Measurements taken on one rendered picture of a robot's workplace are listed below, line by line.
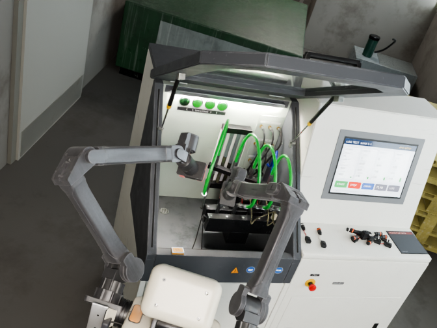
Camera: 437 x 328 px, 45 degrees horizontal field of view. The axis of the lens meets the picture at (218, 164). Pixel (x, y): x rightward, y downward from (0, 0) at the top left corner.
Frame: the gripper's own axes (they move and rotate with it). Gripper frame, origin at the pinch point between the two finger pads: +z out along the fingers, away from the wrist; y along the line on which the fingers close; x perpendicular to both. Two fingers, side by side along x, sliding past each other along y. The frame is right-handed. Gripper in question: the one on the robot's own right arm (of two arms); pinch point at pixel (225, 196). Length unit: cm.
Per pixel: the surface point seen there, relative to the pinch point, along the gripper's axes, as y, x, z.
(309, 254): -16.8, -42.4, 1.9
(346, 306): -35, -75, 33
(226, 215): -6.5, -3.4, 10.3
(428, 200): 58, -171, 142
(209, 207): -4.0, 4.8, 12.9
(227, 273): -32.0, -7.8, 4.0
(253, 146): 31.2, -11.0, 19.4
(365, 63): 280, -191, 376
